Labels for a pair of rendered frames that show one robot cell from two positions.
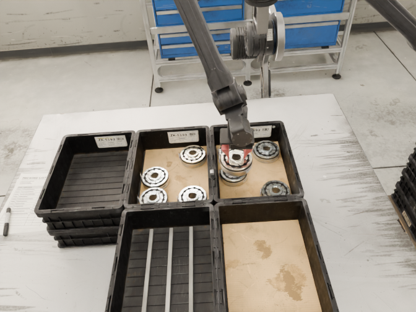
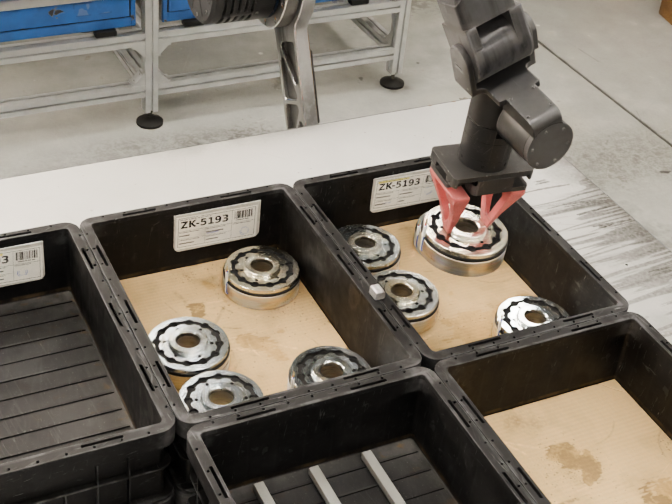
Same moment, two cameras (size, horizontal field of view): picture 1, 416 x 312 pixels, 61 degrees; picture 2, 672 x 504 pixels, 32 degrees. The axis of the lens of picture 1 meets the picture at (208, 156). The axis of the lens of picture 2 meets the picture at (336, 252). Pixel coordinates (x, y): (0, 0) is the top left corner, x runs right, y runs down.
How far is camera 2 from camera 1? 0.64 m
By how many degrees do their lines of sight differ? 25
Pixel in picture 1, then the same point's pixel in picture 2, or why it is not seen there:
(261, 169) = (459, 283)
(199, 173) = (300, 319)
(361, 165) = (648, 251)
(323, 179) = not seen: hidden behind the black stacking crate
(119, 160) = (28, 324)
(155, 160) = (149, 307)
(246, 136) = (560, 137)
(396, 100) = not seen: hidden behind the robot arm
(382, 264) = not seen: outside the picture
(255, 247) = (556, 462)
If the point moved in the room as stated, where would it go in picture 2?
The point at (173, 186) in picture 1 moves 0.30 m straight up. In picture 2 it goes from (246, 365) to (259, 162)
